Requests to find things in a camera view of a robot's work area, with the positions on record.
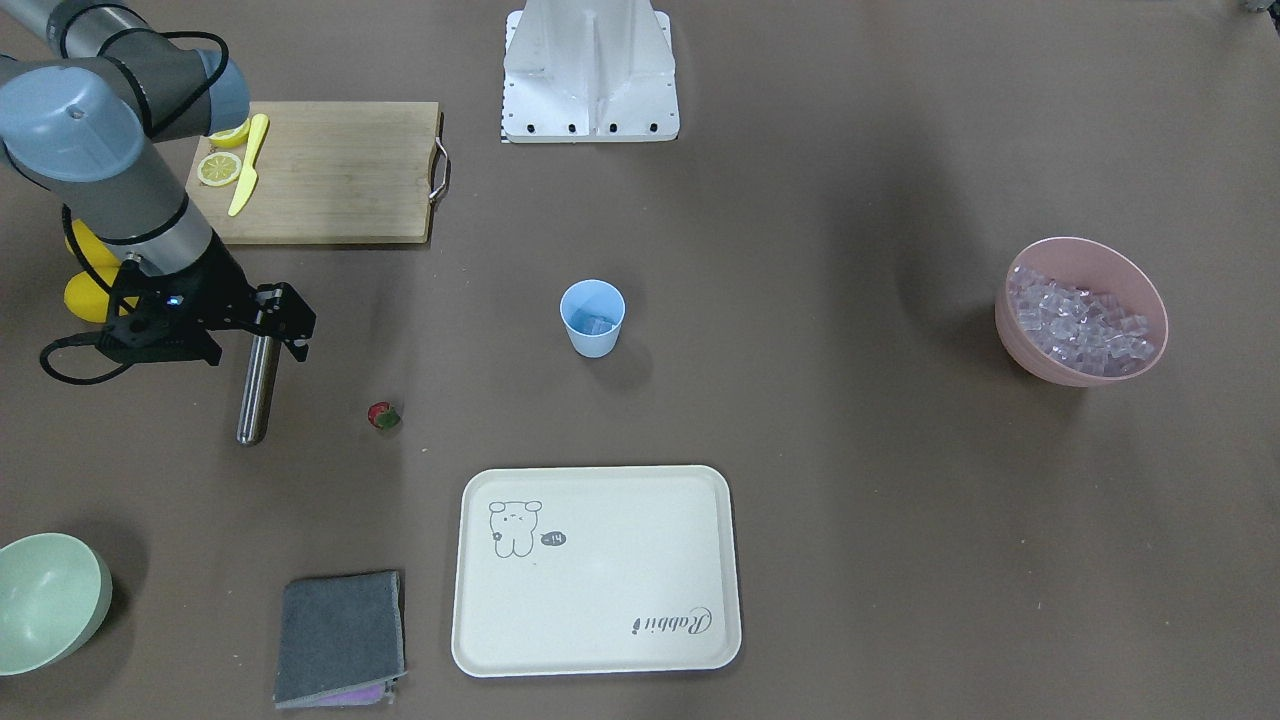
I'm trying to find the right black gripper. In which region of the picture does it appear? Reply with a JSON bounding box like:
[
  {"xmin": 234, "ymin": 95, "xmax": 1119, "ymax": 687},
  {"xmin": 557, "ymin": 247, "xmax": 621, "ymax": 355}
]
[{"xmin": 108, "ymin": 240, "xmax": 261, "ymax": 351}]

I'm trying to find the steel muddler black tip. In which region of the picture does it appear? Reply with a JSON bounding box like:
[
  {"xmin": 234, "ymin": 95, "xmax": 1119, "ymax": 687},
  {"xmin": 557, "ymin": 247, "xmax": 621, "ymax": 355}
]
[{"xmin": 236, "ymin": 336, "xmax": 282, "ymax": 447}]

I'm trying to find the red strawberry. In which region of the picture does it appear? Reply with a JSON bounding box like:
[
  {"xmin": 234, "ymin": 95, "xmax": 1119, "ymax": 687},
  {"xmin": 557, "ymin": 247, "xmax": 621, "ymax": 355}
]
[{"xmin": 367, "ymin": 401, "xmax": 402, "ymax": 430}]

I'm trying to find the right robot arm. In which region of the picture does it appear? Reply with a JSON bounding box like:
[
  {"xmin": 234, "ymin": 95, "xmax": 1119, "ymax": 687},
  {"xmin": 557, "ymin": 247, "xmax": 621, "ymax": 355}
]
[{"xmin": 3, "ymin": 1, "xmax": 259, "ymax": 340}]

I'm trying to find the light blue plastic cup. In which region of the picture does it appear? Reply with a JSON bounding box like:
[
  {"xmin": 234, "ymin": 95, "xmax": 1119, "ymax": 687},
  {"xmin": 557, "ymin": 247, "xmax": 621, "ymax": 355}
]
[{"xmin": 559, "ymin": 278, "xmax": 626, "ymax": 359}]

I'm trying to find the pink bowl of ice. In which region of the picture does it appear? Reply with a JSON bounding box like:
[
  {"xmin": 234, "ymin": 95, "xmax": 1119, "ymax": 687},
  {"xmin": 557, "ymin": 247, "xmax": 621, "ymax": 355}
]
[{"xmin": 995, "ymin": 237, "xmax": 1169, "ymax": 387}]

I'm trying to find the yellow lemon two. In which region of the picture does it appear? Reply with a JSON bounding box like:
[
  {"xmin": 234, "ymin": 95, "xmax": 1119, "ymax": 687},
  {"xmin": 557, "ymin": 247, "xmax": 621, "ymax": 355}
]
[{"xmin": 63, "ymin": 266, "xmax": 119, "ymax": 324}]

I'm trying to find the yellow lemon one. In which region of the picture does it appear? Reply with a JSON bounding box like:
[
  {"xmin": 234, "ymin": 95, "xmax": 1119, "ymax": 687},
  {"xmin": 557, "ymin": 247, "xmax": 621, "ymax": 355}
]
[{"xmin": 64, "ymin": 219, "xmax": 122, "ymax": 269}]

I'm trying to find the lemon half slice two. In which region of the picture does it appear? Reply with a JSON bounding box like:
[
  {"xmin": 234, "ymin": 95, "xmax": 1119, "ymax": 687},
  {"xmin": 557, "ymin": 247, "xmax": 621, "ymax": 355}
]
[{"xmin": 196, "ymin": 151, "xmax": 243, "ymax": 187}]

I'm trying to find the yellow plastic knife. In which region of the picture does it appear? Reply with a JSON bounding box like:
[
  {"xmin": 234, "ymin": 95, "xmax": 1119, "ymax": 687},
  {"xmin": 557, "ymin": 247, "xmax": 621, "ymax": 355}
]
[{"xmin": 227, "ymin": 113, "xmax": 270, "ymax": 217}]

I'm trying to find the lemon half slice one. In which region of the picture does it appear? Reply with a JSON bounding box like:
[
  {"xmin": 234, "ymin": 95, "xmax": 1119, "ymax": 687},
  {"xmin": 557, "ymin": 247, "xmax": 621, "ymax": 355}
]
[{"xmin": 207, "ymin": 119, "xmax": 252, "ymax": 150}]

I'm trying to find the wooden cutting board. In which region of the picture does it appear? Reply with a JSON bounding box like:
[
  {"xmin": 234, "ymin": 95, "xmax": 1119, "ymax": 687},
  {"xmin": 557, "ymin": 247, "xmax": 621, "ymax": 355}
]
[{"xmin": 186, "ymin": 101, "xmax": 449, "ymax": 245}]

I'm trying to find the mint green bowl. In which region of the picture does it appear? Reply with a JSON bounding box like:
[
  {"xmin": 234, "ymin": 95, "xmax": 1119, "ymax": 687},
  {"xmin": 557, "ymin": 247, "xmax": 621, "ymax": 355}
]
[{"xmin": 1, "ymin": 533, "xmax": 113, "ymax": 676}]

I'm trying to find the grey folded cloth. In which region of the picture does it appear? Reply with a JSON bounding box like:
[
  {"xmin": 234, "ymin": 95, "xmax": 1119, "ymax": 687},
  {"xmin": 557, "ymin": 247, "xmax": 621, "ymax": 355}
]
[{"xmin": 273, "ymin": 570, "xmax": 406, "ymax": 710}]

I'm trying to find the cream rabbit tray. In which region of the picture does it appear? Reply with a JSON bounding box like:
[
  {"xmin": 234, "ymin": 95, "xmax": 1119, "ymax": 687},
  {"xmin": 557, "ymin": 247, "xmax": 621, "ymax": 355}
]
[{"xmin": 451, "ymin": 465, "xmax": 742, "ymax": 678}]

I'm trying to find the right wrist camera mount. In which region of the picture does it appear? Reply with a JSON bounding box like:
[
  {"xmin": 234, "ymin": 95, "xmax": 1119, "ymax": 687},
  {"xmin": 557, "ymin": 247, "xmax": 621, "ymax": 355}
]
[{"xmin": 93, "ymin": 283, "xmax": 317, "ymax": 366}]

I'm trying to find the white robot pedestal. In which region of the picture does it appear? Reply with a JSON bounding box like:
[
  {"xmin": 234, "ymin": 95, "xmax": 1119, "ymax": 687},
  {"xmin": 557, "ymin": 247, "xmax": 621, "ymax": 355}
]
[{"xmin": 500, "ymin": 1, "xmax": 681, "ymax": 143}]

